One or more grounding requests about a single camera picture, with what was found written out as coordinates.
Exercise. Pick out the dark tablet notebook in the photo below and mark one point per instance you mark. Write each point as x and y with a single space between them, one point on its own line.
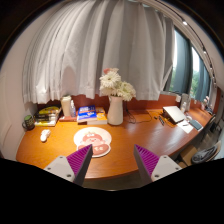
196 124

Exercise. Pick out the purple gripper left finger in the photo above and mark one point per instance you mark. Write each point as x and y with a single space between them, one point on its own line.
73 167

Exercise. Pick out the black office chair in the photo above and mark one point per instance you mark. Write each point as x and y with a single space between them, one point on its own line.
206 155

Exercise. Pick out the white curtain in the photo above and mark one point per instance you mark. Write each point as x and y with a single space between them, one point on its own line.
70 51

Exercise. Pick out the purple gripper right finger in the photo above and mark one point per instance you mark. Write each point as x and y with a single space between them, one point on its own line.
152 167

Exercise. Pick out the white cylindrical container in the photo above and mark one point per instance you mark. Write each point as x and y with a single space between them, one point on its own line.
65 103

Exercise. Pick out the silver laptop on stand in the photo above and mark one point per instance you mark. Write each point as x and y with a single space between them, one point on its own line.
174 113

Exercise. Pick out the dark green mug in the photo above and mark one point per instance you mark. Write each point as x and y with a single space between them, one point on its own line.
28 123

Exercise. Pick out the white computer mouse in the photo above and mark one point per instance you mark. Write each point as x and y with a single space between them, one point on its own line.
44 135

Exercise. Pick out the clear sanitizer bottle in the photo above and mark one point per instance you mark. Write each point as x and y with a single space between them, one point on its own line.
72 109

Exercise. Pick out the yellow book under box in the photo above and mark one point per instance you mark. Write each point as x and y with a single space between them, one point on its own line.
101 117

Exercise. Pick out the grey-blue window curtain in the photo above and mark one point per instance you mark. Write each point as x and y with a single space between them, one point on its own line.
189 74

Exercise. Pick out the stack of books left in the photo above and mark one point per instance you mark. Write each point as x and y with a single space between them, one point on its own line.
47 116

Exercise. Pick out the round cartoon mouse pad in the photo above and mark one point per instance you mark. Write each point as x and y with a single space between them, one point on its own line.
98 138

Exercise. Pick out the white ceramic vase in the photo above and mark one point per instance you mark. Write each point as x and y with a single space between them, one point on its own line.
115 112

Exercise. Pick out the white and pink flowers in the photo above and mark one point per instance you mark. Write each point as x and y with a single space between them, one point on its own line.
111 84

